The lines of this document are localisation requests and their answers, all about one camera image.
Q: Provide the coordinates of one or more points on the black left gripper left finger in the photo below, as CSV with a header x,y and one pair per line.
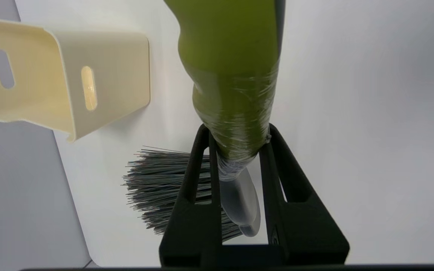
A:
x,y
194,229

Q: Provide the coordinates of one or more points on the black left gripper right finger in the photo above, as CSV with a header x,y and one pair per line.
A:
x,y
307,229

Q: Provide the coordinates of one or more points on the cream plastic storage bin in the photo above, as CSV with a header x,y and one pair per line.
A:
x,y
115,67

